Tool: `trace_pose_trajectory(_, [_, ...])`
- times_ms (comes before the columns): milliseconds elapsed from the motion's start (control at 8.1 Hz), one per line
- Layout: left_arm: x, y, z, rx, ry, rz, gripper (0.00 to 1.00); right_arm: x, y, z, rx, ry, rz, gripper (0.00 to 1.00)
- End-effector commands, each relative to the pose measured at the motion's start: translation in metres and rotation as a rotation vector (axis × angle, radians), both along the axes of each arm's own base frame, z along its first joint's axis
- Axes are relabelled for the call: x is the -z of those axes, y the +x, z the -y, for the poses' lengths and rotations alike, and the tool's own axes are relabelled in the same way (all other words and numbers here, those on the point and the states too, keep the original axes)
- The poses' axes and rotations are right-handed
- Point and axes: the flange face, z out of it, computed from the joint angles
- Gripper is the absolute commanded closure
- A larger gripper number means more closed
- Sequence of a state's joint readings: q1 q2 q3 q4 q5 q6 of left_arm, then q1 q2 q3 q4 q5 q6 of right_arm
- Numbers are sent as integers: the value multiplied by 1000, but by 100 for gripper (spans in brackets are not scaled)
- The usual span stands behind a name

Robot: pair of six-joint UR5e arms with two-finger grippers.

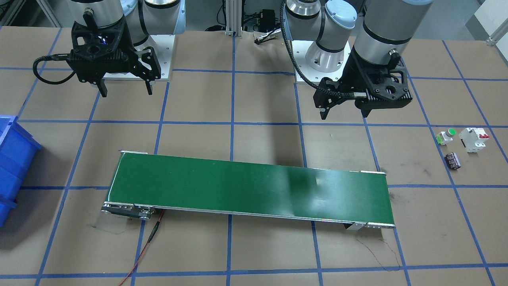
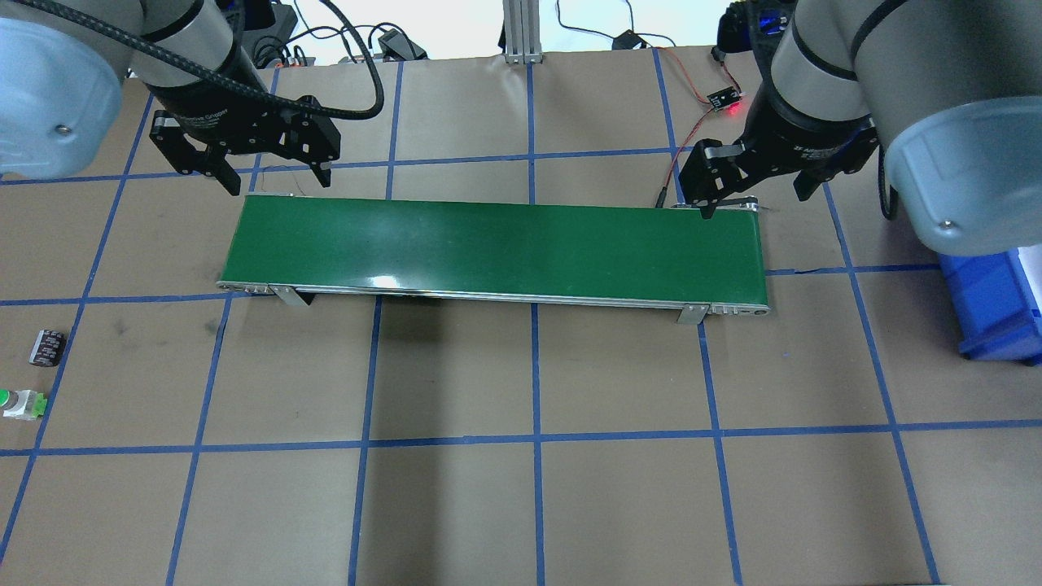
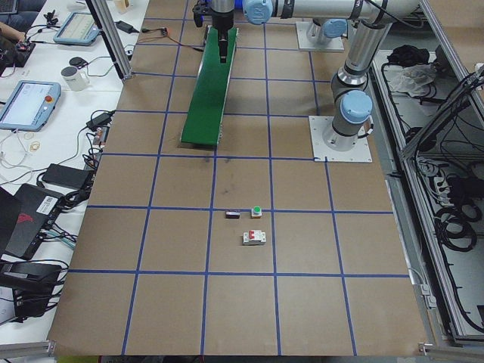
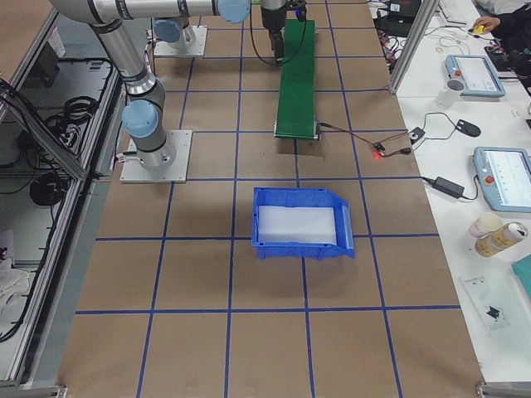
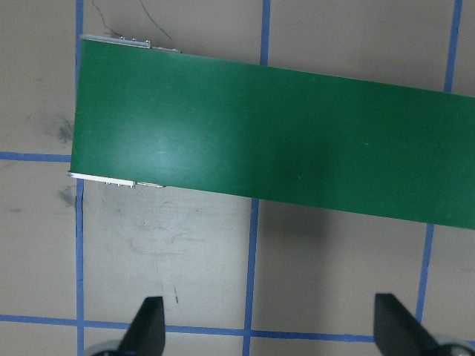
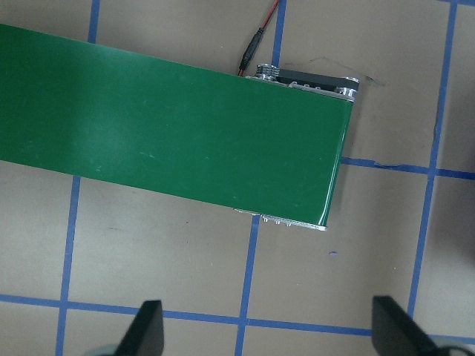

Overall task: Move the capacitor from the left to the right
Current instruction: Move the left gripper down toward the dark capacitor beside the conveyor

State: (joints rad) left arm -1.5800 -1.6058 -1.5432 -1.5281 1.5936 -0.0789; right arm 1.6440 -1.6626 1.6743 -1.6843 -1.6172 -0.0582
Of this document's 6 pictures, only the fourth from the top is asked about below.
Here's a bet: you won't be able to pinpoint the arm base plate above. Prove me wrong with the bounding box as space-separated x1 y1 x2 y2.
154 26 207 58
120 130 192 183

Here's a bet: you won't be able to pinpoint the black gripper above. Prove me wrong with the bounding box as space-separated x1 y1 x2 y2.
260 0 287 62

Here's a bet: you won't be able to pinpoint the green conveyor belt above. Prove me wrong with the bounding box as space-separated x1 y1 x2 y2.
275 19 318 139

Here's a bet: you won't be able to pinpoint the near teach pendant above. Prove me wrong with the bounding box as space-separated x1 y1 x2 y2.
473 147 530 213

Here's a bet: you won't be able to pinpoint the yellow labelled jars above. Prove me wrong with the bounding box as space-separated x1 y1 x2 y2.
469 212 529 258

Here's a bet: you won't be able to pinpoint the small red LED board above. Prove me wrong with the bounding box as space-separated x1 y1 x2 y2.
371 142 386 159

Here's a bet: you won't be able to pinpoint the black power adapter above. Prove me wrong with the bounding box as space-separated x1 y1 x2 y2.
432 177 465 199

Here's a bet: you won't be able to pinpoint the white mug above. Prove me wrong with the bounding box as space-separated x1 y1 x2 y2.
435 79 465 109

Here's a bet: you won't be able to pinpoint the person at desk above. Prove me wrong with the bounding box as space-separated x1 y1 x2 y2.
473 3 530 51

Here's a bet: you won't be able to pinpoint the teach pendant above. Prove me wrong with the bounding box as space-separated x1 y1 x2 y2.
445 55 505 98
473 147 530 213

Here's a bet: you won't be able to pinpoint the blue plastic bin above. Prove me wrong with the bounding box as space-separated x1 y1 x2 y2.
251 187 356 260

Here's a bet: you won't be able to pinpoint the far teach pendant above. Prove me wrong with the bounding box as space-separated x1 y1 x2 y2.
445 55 505 98

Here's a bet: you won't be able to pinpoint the aluminium frame post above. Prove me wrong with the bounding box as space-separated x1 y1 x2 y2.
388 0 439 95

